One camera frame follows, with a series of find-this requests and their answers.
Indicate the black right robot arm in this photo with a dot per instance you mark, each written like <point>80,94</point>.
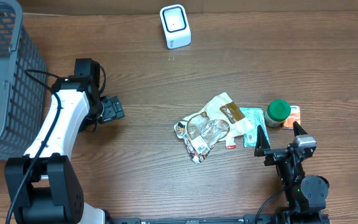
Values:
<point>305,194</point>

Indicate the red white snack packet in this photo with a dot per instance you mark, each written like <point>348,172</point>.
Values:
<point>230,143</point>

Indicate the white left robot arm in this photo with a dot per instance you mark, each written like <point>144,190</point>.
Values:
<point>42,184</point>

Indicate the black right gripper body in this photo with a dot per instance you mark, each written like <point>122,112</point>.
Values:
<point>282,155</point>

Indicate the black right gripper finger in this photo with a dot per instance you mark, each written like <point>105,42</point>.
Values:
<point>298,130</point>
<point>262,147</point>

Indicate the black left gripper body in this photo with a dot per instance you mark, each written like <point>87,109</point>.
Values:
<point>114,109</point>

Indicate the green lid jar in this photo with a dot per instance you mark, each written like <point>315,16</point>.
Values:
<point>276,113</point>

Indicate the orange Kleenex tissue pack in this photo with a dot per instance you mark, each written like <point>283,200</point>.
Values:
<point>295,116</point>

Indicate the teal tissue pack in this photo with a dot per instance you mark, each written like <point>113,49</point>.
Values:
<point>256,118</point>

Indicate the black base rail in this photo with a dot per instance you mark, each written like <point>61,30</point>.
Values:
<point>246,219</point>

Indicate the white barcode scanner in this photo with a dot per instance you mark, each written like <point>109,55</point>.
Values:
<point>175,26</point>

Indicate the grey plastic mesh basket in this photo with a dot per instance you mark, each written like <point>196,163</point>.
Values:
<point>21,99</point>

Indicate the beige brown snack pouch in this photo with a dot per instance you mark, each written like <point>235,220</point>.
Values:
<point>218,120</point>

